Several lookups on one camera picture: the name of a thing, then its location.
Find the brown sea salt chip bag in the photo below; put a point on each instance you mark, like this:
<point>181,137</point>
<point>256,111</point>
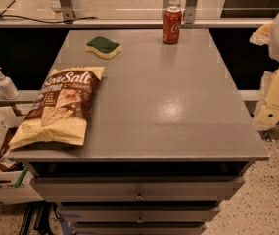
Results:
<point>62,109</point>

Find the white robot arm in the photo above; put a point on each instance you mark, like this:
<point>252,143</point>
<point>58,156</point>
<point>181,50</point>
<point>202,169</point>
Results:
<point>273,44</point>

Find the snack packets in box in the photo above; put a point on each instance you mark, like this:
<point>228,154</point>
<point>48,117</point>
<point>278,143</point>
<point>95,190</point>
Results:
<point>7,165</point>

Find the green yellow sponge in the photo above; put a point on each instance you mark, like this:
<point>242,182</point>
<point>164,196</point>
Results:
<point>103,47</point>

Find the red soda can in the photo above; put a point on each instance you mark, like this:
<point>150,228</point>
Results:
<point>171,24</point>

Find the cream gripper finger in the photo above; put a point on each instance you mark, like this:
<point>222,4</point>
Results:
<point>261,36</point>
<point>266,113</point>

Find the white pump soap bottle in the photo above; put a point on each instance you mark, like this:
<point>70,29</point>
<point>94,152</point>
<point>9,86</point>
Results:
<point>7,87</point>

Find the grey drawer cabinet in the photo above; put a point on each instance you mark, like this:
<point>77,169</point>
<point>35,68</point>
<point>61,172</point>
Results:
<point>170,138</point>

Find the green stick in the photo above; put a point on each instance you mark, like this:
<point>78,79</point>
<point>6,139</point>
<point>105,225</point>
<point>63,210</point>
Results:
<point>21,178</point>

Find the white cardboard box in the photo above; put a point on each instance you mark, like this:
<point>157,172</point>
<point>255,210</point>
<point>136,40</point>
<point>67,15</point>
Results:
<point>9,194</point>

